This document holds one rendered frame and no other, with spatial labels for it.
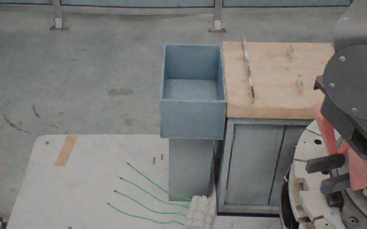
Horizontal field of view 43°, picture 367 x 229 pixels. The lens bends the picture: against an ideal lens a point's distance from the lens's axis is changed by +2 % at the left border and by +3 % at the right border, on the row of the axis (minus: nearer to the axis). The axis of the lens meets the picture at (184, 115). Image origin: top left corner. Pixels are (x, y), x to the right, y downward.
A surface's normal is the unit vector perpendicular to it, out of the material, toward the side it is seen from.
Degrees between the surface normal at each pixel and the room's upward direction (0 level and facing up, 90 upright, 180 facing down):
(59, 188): 0
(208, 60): 90
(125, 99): 0
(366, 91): 90
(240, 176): 90
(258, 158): 90
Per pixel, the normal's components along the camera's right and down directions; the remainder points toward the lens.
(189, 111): -0.01, 0.66
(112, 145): 0.02, -0.75
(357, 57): -0.58, 0.53
